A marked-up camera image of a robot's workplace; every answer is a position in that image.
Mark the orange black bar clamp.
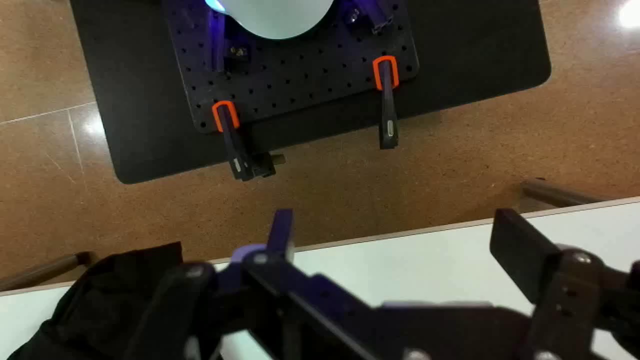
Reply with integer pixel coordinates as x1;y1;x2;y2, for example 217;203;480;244
371;53;402;151
211;97;288;184

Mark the black cloth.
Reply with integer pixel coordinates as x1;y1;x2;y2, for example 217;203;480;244
7;239;186;360

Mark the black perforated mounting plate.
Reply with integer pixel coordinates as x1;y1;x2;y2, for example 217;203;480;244
160;0;422;135

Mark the dark metal bar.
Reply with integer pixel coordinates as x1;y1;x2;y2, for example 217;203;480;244
518;178;606;209
0;250;96;293

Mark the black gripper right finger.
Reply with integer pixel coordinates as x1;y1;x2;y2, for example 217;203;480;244
489;205;640;360

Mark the black perforated base board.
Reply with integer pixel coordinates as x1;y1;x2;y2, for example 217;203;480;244
68;0;554;185

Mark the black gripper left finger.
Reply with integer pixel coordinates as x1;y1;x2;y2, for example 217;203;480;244
127;207;376;360

